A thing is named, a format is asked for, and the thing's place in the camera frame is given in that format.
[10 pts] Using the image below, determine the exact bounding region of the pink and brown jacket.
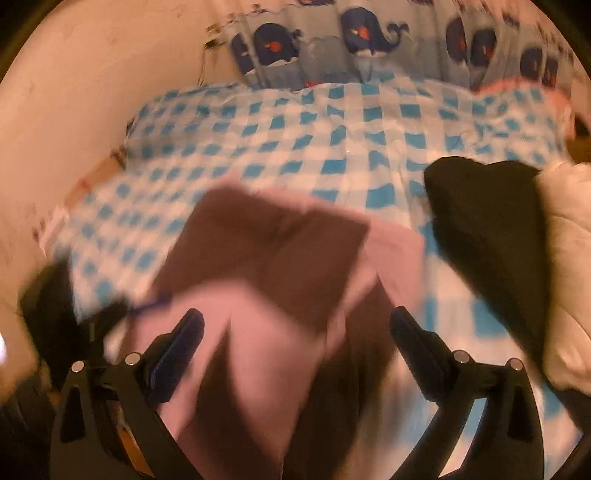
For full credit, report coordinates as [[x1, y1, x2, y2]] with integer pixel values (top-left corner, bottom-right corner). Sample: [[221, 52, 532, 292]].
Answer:
[[122, 183, 424, 479]]

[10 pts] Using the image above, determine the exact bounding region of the black garment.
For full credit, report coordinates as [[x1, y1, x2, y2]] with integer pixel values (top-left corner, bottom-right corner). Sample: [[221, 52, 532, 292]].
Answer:
[[423, 155, 591, 434]]

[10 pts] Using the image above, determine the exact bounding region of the white padded garment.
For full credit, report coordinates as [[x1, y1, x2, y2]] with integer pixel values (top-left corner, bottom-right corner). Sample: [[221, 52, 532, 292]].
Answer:
[[536, 161, 591, 395]]

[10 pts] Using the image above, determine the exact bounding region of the blue white checkered plastic bedcover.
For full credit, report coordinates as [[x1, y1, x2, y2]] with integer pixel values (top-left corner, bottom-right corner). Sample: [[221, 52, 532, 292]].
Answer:
[[38, 75, 583, 478]]

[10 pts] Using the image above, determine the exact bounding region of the whale pattern curtain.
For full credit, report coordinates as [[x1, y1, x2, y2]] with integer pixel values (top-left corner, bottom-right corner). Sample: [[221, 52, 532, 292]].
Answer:
[[215, 0, 583, 95]]

